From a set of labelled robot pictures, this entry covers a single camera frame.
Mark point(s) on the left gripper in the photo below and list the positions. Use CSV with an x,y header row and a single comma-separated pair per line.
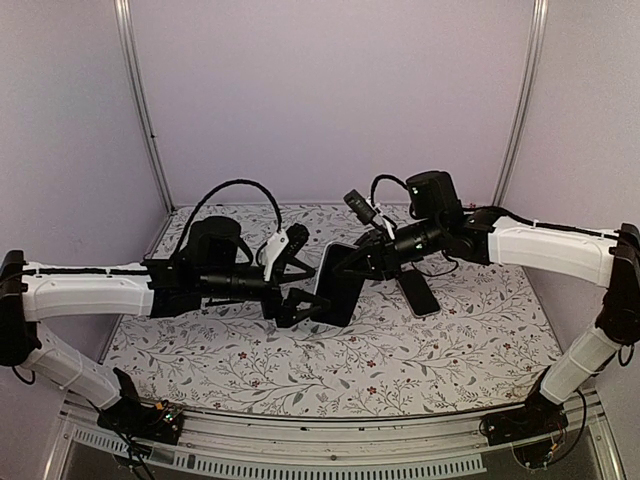
x,y
285,312

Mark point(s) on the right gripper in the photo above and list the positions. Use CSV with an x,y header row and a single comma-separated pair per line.
x,y
382,254

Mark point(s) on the black purple phone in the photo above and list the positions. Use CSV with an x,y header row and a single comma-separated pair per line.
x,y
418,295

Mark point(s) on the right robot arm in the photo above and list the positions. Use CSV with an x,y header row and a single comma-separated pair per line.
x,y
493,235

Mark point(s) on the floral table mat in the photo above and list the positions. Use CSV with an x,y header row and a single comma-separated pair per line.
x,y
483,348

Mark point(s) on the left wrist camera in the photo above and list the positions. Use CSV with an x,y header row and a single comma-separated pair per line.
x,y
280,251

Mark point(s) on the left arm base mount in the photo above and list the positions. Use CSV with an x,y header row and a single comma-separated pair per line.
x,y
163,422

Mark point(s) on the front aluminium rail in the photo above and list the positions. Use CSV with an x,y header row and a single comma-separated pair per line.
x,y
229,445

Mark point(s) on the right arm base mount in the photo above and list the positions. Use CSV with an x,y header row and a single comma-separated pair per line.
x,y
524,422

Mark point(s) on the left aluminium frame post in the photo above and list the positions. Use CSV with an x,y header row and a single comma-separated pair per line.
x,y
127,39

